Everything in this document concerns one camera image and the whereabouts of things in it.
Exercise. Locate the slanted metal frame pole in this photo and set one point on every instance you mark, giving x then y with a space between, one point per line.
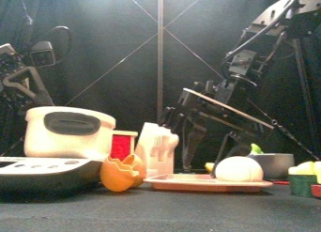
306 110

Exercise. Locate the pale yellow toy food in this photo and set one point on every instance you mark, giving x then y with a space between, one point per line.
305 168

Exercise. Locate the black cloth backdrop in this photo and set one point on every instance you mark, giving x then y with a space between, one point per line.
112 23

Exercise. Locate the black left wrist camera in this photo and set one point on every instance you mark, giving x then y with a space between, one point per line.
41 55

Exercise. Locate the white knife block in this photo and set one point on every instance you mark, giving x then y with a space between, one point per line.
158 148

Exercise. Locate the yellow toy banana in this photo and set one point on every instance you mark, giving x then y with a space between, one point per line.
209 167

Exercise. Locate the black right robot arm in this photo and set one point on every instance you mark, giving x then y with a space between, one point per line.
271 16

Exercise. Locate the flat red toy food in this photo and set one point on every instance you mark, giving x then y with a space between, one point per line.
281 182

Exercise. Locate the vertical metal frame pole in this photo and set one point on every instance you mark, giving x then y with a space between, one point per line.
159 69

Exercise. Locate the small green toy container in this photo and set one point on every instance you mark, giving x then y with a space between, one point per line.
301 185

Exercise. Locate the grey blue toy pot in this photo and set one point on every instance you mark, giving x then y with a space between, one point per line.
277 165

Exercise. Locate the pink rectangular plate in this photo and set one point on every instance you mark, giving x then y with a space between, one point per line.
179 182

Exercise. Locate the orange cracked eggshell half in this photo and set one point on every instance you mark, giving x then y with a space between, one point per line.
140 170
115 179

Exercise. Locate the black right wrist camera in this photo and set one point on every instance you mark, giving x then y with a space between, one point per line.
189 99

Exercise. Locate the small red block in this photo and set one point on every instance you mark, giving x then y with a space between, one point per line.
316 191

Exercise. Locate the red and cream toy oven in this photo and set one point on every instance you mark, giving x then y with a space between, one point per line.
120 146

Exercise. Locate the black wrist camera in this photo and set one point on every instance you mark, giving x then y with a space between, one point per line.
189 99
41 55

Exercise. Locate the light green toy vegetable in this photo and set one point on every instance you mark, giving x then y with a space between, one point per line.
255 149

